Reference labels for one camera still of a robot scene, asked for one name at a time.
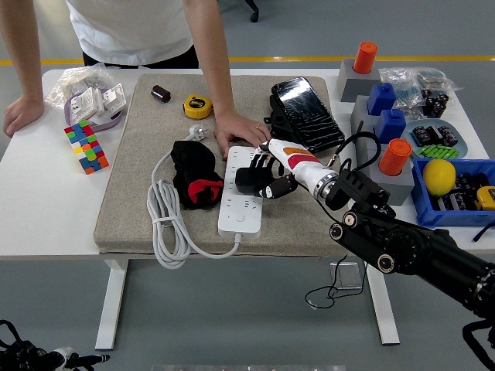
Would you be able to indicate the pile of black capacitors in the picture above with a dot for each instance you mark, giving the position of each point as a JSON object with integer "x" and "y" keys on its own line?
{"x": 435, "y": 103}

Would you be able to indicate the purple band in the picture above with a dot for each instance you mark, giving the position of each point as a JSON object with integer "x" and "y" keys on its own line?
{"x": 108, "y": 124}

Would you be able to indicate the person's right forearm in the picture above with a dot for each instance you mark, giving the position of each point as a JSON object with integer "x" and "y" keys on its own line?
{"x": 27, "y": 69}

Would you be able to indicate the white wall socket panel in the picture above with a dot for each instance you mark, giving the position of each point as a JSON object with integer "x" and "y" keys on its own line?
{"x": 85, "y": 104}
{"x": 114, "y": 98}

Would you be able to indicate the light blue plate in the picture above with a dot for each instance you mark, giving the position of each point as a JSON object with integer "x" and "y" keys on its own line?
{"x": 408, "y": 133}

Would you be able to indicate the orange cylinder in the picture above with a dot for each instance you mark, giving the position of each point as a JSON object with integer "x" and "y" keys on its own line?
{"x": 394, "y": 158}
{"x": 365, "y": 58}

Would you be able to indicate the white table leg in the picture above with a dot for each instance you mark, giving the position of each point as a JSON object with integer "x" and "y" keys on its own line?
{"x": 112, "y": 301}
{"x": 383, "y": 309}

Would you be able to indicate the dark brown cylinder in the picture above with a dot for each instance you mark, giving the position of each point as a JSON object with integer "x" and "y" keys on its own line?
{"x": 161, "y": 94}

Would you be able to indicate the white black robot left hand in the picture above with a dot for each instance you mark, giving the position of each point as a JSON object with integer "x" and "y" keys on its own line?
{"x": 63, "y": 356}

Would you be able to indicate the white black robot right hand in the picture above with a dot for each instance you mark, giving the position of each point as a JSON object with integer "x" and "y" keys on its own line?
{"x": 301, "y": 162}

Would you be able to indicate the green small parts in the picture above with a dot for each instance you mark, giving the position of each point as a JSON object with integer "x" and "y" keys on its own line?
{"x": 439, "y": 151}

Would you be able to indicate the clear bag of white parts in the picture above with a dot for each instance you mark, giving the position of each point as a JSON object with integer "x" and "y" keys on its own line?
{"x": 73, "y": 79}

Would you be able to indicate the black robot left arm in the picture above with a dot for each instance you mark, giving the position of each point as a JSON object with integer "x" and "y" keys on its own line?
{"x": 19, "y": 355}

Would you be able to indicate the blue block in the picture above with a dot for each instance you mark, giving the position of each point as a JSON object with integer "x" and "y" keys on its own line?
{"x": 391, "y": 125}
{"x": 382, "y": 98}

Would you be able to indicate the black capacitors on plate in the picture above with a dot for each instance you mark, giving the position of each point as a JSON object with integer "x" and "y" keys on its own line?
{"x": 435, "y": 135}

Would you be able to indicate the glossy black phone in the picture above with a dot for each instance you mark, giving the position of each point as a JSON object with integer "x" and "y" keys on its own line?
{"x": 305, "y": 112}

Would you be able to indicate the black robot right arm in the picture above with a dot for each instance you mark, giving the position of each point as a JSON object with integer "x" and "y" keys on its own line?
{"x": 406, "y": 243}

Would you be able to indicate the person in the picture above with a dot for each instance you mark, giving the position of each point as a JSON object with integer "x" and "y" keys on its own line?
{"x": 131, "y": 27}

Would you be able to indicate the clear bag with round part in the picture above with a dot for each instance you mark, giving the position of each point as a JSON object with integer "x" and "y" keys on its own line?
{"x": 433, "y": 79}

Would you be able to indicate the black and red cloth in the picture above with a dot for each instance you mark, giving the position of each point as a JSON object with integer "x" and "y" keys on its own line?
{"x": 193, "y": 162}

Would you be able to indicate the yellow black tape measure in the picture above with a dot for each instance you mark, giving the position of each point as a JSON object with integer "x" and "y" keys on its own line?
{"x": 487, "y": 198}

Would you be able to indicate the colourful puzzle cube block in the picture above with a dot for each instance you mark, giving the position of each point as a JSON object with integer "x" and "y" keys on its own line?
{"x": 87, "y": 148}

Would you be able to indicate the person's right hand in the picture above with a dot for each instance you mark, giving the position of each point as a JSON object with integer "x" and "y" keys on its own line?
{"x": 23, "y": 114}

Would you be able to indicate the person's left hand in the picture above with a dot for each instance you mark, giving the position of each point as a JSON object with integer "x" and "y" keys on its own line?
{"x": 239, "y": 129}

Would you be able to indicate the blue plastic bin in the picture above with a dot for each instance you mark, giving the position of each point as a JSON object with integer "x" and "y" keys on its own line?
{"x": 437, "y": 218}

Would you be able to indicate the black capacitors in bin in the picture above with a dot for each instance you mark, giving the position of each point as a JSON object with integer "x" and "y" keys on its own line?
{"x": 466, "y": 191}

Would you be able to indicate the yellow lemon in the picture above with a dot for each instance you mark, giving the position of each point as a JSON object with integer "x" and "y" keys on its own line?
{"x": 439, "y": 175}

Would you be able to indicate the black office chair base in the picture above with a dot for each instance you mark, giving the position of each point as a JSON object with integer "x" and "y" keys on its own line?
{"x": 253, "y": 13}

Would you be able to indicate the black phone holder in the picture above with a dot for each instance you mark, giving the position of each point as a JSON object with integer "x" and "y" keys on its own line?
{"x": 278, "y": 121}

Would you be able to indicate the silver floor socket plate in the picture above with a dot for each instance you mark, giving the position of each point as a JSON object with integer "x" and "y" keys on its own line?
{"x": 348, "y": 276}

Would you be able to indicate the grey-brown fabric mat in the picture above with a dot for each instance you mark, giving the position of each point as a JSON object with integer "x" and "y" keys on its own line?
{"x": 154, "y": 127}

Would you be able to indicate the clear bag of blue parts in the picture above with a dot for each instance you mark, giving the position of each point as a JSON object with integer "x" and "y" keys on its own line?
{"x": 402, "y": 87}

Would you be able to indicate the person's left forearm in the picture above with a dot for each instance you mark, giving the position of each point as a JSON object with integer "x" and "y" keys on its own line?
{"x": 216, "y": 77}

